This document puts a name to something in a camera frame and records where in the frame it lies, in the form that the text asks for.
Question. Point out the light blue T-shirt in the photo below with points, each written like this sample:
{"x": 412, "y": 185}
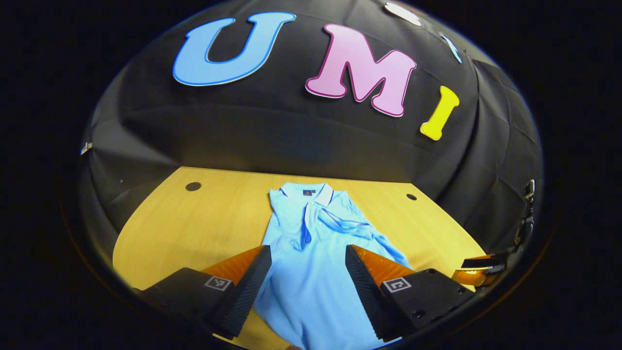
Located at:
{"x": 311, "y": 272}

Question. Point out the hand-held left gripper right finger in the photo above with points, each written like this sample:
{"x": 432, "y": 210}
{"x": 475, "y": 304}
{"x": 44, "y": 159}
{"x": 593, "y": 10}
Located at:
{"x": 367, "y": 291}

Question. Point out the black backdrop cloth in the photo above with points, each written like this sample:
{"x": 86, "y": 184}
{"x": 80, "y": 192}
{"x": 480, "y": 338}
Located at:
{"x": 291, "y": 136}

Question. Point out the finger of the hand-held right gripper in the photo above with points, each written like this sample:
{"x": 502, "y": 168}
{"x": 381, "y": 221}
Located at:
{"x": 474, "y": 274}

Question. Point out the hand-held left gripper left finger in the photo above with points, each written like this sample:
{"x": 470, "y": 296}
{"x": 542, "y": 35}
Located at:
{"x": 248, "y": 291}

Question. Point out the small white cloth tag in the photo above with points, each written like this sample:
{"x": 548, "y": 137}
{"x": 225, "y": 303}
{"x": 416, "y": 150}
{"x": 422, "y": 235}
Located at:
{"x": 86, "y": 148}

